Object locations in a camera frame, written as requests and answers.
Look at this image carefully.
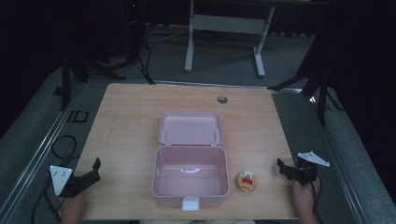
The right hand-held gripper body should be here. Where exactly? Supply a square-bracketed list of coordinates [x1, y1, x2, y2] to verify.
[291, 150, 331, 187]

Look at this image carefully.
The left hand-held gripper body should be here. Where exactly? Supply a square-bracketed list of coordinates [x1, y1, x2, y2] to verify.
[49, 164, 94, 198]

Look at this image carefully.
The pink plastic box with lid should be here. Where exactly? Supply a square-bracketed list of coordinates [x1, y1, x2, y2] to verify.
[150, 111, 231, 212]

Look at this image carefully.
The person's right hand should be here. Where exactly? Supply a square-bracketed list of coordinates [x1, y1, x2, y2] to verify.
[290, 176, 321, 224]

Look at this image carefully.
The person's left hand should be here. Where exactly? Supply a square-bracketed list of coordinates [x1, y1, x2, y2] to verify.
[59, 189, 88, 224]

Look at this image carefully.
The black metal stand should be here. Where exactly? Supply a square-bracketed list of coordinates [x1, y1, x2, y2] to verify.
[60, 50, 127, 112]
[268, 60, 345, 126]

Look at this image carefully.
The metal floor rail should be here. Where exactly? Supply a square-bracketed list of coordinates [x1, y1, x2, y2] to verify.
[0, 82, 85, 218]
[306, 92, 370, 224]

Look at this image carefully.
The black cable bundle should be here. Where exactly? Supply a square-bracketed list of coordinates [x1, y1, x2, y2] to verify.
[135, 18, 157, 86]

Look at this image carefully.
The white cable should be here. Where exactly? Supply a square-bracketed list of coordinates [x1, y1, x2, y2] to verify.
[145, 27, 191, 43]

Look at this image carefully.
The white metal desk frame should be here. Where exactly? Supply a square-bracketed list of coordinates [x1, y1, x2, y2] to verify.
[184, 0, 276, 78]

